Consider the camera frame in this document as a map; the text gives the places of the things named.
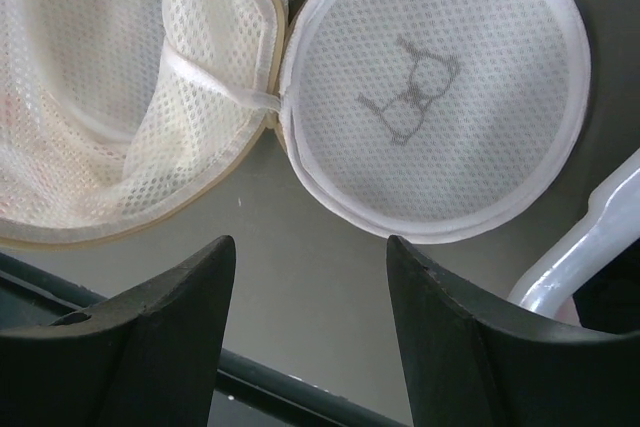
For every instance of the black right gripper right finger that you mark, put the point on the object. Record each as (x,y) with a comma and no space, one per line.
(471,358)

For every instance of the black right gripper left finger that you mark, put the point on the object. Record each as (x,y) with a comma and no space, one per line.
(146,357)

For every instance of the white mesh laundry bag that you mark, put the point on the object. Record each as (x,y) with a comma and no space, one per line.
(434,120)

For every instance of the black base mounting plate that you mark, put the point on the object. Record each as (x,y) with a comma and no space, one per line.
(245,393)

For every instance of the white plastic basket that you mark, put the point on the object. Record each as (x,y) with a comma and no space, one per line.
(610,225)

